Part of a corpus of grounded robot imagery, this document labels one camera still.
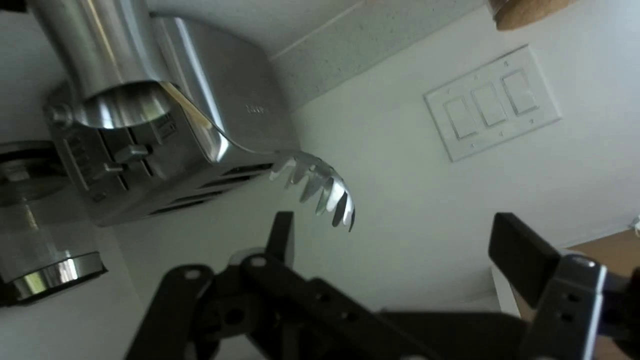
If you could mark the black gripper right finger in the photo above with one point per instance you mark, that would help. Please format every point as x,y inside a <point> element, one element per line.
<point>573,306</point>

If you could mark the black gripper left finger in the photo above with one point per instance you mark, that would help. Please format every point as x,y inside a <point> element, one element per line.
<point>281,312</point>

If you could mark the silver cup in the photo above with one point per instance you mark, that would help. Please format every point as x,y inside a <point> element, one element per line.
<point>100,53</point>

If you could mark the steel pasta server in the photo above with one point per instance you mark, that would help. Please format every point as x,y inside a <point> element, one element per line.
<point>320,187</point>

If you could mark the steel coffee maker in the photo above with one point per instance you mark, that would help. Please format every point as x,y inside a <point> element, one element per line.
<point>41,233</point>

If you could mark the small brown wooden item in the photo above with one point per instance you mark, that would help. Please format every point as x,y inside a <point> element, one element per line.
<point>526,13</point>

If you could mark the white light switch plate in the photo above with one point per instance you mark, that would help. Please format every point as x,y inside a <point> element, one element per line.
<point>493,107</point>

